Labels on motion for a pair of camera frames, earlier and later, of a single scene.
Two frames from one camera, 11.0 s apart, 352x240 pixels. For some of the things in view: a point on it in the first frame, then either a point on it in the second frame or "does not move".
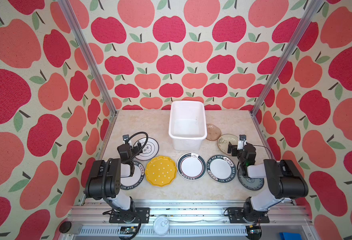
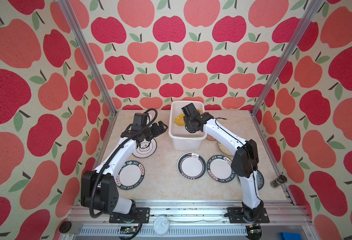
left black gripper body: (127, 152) → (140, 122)
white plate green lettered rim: (221, 168) does not move
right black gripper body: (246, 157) → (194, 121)
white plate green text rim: (133, 182) does not move
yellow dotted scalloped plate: (161, 171) → (180, 120)
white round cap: (161, 226) does not move
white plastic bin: (187, 125) does not move
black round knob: (65, 226) does not move
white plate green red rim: (191, 166) does not move
